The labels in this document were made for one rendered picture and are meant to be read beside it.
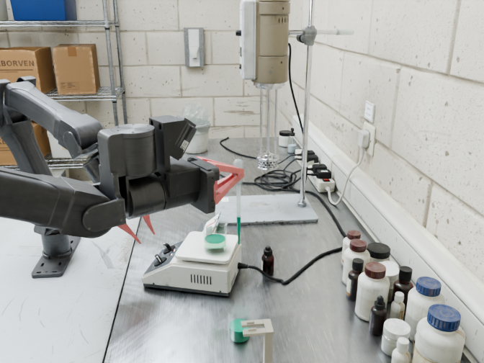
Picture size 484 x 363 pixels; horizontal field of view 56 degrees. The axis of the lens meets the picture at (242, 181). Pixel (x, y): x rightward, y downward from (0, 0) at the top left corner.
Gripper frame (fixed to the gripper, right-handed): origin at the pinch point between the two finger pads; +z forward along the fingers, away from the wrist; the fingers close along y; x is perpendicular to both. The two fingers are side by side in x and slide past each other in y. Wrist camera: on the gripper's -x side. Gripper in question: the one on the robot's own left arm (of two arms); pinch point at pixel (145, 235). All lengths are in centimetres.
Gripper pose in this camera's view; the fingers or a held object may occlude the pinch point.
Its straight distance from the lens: 102.0
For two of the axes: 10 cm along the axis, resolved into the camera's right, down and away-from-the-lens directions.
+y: 8.0, -5.4, 2.6
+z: 5.0, 8.4, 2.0
